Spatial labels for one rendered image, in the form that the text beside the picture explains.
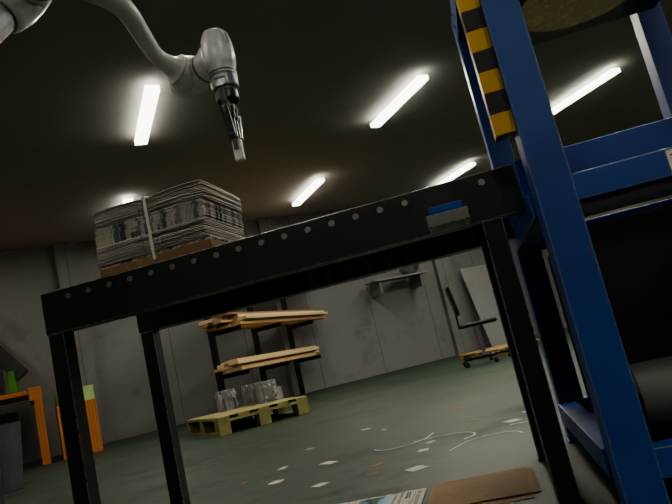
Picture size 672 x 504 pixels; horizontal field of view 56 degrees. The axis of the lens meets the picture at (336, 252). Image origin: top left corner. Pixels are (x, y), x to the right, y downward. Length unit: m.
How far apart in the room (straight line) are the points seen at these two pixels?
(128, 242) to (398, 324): 10.03
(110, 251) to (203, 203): 0.33
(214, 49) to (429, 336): 10.32
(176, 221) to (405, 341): 10.08
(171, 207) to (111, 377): 8.60
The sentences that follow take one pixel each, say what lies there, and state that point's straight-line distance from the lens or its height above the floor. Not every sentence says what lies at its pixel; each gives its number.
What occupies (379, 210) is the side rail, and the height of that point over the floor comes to 0.77.
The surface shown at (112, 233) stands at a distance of 2.03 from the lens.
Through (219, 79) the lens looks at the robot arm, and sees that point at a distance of 2.10.
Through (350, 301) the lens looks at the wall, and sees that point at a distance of 11.47.
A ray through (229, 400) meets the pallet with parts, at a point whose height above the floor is 0.26.
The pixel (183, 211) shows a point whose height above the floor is 0.95.
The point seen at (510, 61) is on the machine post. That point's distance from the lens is 1.49.
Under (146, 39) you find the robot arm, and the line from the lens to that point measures 2.13.
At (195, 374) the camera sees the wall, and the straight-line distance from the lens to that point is 10.58.
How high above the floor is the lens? 0.44
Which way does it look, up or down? 9 degrees up
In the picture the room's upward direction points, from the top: 13 degrees counter-clockwise
